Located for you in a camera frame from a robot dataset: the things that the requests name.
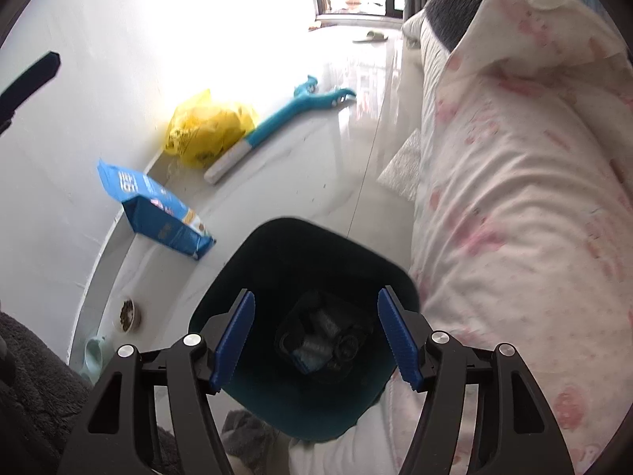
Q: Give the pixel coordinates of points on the grey towel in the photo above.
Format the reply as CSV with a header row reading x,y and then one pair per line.
x,y
247,435

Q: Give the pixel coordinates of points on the dark grey fleece cloth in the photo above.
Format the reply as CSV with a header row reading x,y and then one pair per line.
x,y
29,381

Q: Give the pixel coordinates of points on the blue paper bag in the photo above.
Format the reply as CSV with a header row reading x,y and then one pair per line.
x,y
158,212

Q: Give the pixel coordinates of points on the slipper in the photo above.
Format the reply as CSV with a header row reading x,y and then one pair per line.
x,y
371,35

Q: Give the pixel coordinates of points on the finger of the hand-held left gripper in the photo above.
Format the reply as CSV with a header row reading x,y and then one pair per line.
x,y
34,79

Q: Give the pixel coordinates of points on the pet food bowl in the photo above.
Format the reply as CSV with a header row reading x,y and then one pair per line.
x,y
127,314

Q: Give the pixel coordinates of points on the yellow plastic bag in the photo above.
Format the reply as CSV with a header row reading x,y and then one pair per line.
x,y
207,128

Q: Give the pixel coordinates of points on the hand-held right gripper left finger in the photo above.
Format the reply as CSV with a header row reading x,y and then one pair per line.
x,y
232,341

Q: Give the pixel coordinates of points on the white textured mat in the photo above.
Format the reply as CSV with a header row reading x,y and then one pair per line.
x,y
405,163

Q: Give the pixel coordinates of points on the pink printed blanket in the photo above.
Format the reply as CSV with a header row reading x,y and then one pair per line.
x,y
519,208

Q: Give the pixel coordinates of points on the dark bin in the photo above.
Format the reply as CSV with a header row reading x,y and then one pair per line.
x,y
296,257

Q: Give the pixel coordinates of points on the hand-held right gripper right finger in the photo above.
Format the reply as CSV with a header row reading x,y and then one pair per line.
x,y
398,341

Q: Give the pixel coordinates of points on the grey blanket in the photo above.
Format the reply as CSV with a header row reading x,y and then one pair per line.
x,y
455,15

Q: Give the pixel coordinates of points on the pale green bowl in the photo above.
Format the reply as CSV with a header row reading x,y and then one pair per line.
x,y
95,354

